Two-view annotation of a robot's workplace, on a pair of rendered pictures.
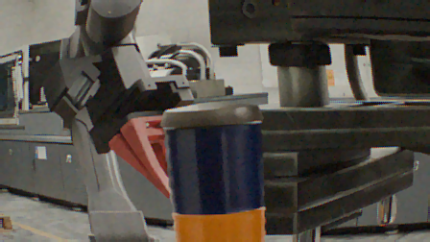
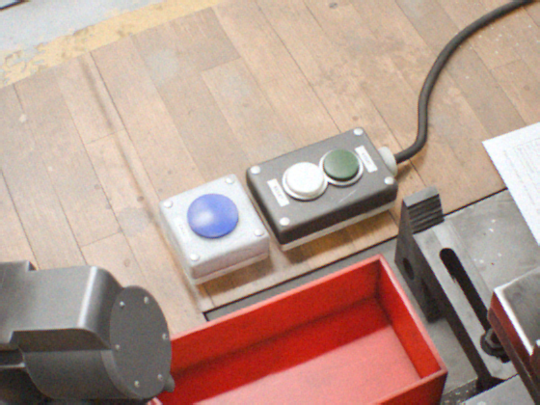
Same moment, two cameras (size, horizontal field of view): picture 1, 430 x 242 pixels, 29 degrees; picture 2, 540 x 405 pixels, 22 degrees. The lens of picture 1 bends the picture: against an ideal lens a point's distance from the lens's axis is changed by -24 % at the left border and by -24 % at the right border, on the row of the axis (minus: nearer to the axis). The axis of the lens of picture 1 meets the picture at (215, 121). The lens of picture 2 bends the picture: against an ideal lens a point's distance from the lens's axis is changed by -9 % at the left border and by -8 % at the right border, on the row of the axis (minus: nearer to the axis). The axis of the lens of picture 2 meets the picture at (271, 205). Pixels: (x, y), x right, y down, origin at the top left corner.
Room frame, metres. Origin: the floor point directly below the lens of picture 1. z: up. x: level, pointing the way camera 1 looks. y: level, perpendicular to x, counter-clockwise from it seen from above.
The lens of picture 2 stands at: (0.77, 0.38, 1.90)
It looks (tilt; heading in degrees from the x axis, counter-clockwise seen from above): 56 degrees down; 292
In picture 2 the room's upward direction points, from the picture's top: straight up
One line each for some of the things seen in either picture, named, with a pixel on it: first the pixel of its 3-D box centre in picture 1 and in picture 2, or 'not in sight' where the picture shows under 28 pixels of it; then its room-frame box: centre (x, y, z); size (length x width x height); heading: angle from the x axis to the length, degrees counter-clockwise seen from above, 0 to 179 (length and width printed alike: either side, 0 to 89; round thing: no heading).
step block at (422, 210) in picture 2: not in sight; (432, 255); (0.88, -0.23, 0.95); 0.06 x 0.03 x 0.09; 137
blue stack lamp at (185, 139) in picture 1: (215, 168); not in sight; (0.42, 0.00, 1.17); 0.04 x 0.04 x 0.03
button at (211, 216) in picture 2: not in sight; (212, 219); (1.06, -0.21, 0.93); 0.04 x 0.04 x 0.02
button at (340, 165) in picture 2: not in sight; (340, 170); (0.98, -0.29, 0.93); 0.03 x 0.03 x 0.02
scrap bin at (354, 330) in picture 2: not in sight; (264, 392); (0.96, -0.08, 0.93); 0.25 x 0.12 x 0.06; 47
